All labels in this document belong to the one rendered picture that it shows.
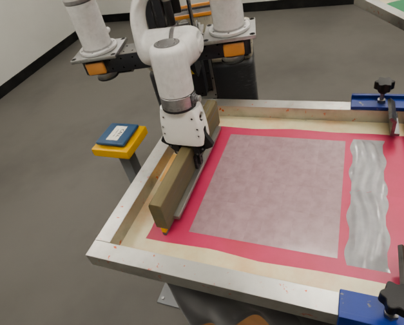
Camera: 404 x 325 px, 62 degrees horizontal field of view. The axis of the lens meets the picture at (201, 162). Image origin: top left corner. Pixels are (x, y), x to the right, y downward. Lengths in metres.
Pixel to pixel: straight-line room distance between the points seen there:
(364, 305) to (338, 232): 0.17
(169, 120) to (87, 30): 0.52
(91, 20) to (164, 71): 0.54
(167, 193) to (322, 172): 0.36
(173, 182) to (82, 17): 0.64
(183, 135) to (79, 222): 1.63
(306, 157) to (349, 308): 0.40
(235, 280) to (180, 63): 0.41
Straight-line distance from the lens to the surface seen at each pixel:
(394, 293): 0.55
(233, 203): 0.78
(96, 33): 1.18
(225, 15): 1.06
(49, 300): 2.07
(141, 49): 0.75
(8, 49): 4.58
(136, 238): 0.78
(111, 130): 1.10
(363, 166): 0.85
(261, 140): 0.93
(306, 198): 0.78
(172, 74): 0.67
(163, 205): 0.69
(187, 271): 0.65
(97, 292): 1.95
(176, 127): 0.75
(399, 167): 0.87
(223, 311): 0.94
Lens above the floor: 1.54
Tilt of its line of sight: 41 degrees down
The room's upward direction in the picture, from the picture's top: 14 degrees counter-clockwise
